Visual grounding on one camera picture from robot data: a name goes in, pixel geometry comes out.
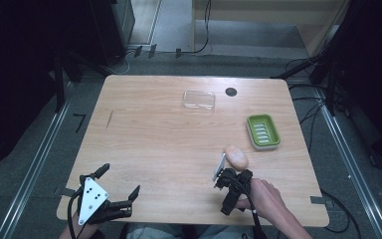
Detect black hanging cable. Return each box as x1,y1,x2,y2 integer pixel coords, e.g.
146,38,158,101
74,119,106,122
178,0,213,56

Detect white floor cable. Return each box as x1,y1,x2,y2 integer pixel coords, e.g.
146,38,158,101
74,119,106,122
107,49,137,76

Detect aluminium floor rail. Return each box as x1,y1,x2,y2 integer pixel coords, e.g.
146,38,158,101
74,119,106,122
314,89,382,239
0,81,76,239

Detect person's right hand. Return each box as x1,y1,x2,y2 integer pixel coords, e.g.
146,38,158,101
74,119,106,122
235,177,285,223

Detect clear plastic container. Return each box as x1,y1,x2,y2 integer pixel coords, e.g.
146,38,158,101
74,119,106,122
182,90,217,113

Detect grey tape strip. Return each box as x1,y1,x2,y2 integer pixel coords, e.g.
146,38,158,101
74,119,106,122
53,185,78,197
309,195,328,205

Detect person's legs in jeans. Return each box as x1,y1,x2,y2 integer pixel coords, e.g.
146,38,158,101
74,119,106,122
120,222,257,239

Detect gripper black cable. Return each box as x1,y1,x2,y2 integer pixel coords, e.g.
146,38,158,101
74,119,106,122
227,177,269,239
67,186,85,239

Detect person's left hand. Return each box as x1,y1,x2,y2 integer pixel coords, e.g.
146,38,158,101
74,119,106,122
69,212,82,232

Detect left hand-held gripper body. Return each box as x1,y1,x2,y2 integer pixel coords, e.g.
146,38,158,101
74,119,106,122
76,171,134,227

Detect black cabinet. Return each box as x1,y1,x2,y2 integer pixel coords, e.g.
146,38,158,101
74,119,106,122
89,0,136,67

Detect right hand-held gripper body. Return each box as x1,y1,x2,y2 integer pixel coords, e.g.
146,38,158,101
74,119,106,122
212,152,255,217

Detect wooden shelf unit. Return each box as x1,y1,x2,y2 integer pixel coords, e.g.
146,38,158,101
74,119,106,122
192,0,351,58

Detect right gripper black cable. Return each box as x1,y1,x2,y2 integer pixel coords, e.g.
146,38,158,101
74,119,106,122
227,177,269,239

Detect black floor cables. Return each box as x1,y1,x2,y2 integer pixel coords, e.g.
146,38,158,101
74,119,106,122
285,58,362,239

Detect green soap dish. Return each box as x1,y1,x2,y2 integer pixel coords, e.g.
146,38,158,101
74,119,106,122
246,114,282,150

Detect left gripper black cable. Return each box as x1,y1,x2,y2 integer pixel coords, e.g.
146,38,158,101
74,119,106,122
67,186,85,239

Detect peach soap bar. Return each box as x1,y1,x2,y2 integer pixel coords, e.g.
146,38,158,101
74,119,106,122
224,144,250,172

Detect black metal stand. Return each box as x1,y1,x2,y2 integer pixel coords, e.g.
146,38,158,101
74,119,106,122
48,49,113,114
271,43,346,118

